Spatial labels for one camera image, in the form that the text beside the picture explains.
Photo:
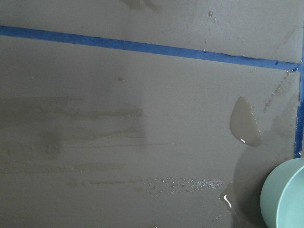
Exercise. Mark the mint green bowl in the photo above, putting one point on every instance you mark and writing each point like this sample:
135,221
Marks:
282,196

